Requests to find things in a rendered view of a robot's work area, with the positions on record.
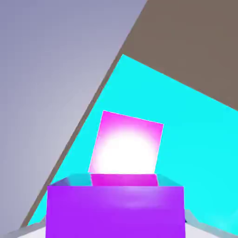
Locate small magenta cube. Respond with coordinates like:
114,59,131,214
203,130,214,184
87,110,164,175

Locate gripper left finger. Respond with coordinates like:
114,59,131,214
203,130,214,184
3,221,47,238

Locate large cyan box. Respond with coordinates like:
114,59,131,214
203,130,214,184
27,53,238,237

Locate small purple cube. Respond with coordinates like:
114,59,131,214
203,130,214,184
45,173,186,238

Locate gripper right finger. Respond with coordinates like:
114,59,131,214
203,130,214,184
184,209,237,238

